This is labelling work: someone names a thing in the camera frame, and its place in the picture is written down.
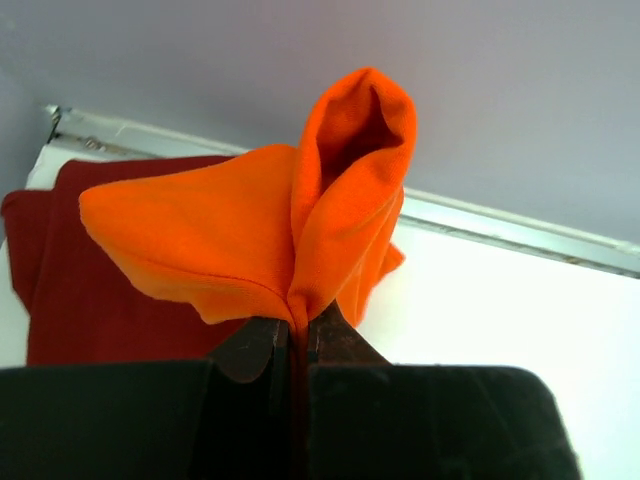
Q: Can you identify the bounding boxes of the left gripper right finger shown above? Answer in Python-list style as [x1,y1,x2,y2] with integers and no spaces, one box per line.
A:
[307,306,581,479]

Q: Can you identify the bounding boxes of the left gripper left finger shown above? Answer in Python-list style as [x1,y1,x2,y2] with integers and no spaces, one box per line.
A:
[1,319,290,479]

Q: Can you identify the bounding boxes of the orange t-shirt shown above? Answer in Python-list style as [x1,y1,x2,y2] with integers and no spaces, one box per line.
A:
[78,66,418,329]

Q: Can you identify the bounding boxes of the folded dark red t-shirt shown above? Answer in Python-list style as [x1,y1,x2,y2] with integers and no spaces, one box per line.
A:
[1,156,245,366]

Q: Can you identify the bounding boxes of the back aluminium rail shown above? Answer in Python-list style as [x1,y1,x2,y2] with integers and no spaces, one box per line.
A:
[43,104,639,279]

